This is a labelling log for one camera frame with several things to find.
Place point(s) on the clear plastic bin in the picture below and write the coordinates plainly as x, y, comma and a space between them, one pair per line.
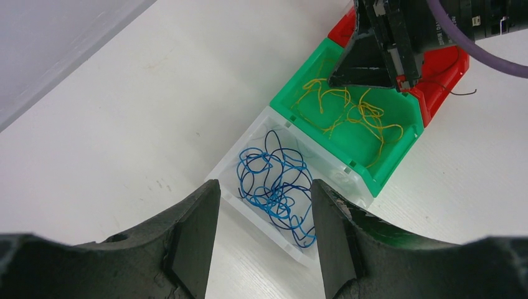
267, 176

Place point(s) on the green plastic bin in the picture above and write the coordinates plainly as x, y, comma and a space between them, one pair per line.
368, 129

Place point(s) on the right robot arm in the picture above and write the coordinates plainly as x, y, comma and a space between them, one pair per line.
465, 22

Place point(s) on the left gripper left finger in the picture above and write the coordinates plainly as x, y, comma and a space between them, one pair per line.
166, 256

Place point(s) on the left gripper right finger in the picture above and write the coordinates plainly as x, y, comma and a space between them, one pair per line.
363, 256

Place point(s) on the red plastic bin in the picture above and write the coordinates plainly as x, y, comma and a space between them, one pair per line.
443, 67

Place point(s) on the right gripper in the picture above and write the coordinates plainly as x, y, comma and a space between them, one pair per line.
385, 49

